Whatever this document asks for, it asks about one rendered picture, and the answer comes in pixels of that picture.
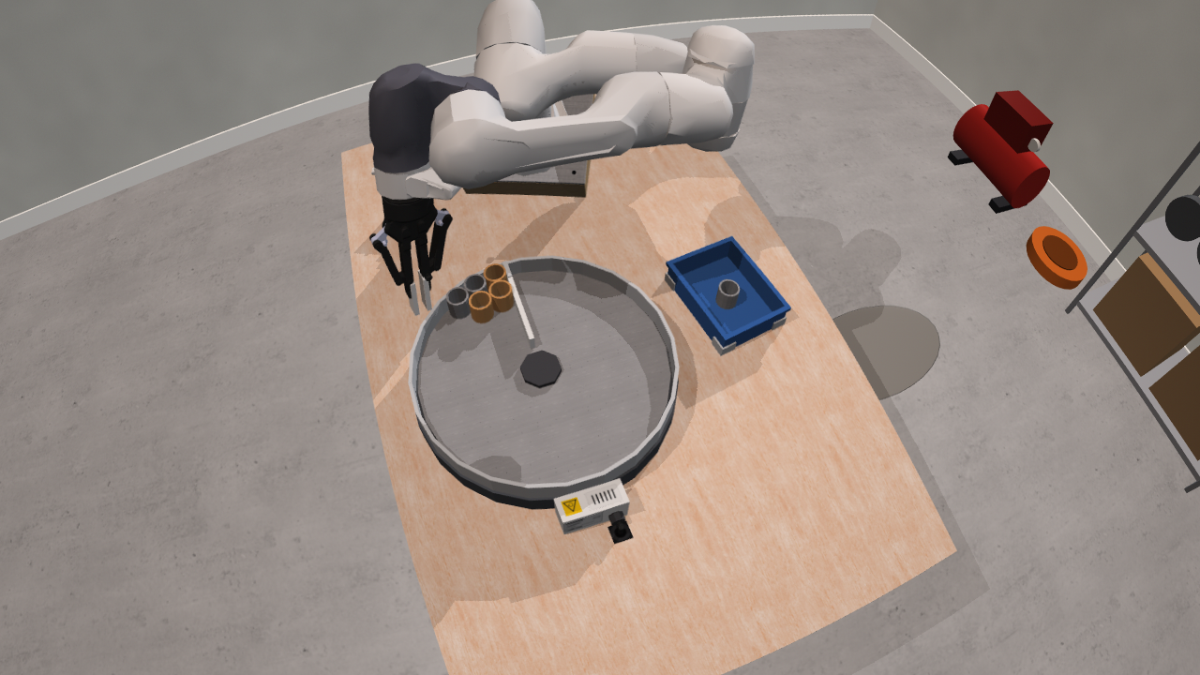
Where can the blue plastic crate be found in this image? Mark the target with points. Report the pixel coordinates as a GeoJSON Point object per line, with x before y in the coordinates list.
{"type": "Point", "coordinates": [702, 270]}

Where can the bronze bushing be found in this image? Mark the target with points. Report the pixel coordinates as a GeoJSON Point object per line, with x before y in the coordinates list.
{"type": "Point", "coordinates": [495, 272]}
{"type": "Point", "coordinates": [499, 288]}
{"type": "Point", "coordinates": [481, 307]}

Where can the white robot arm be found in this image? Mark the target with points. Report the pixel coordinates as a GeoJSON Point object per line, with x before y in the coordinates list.
{"type": "Point", "coordinates": [472, 144]}

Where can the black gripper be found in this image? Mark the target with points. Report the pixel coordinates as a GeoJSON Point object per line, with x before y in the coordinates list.
{"type": "Point", "coordinates": [408, 227]}

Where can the grey round turning table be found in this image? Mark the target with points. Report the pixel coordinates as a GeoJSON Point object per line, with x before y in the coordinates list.
{"type": "Point", "coordinates": [569, 392]}

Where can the grey metal bushing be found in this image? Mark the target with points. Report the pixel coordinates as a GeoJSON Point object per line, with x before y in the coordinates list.
{"type": "Point", "coordinates": [723, 298]}
{"type": "Point", "coordinates": [456, 295]}
{"type": "Point", "coordinates": [474, 282]}

